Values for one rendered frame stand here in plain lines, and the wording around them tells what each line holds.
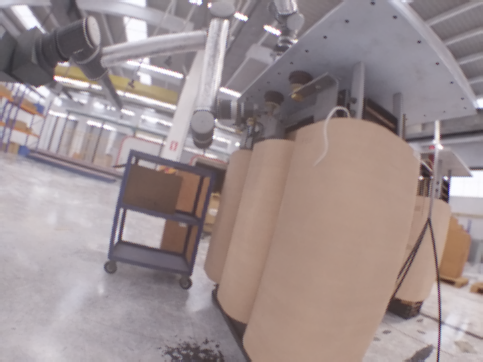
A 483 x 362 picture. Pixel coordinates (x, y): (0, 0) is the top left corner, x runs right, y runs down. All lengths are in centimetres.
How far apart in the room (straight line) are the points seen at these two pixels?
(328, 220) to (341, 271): 15
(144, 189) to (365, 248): 140
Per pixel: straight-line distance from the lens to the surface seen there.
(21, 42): 166
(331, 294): 68
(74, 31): 148
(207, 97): 107
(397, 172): 78
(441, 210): 239
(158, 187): 166
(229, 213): 144
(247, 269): 107
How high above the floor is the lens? 78
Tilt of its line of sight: 4 degrees up
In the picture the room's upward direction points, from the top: 14 degrees clockwise
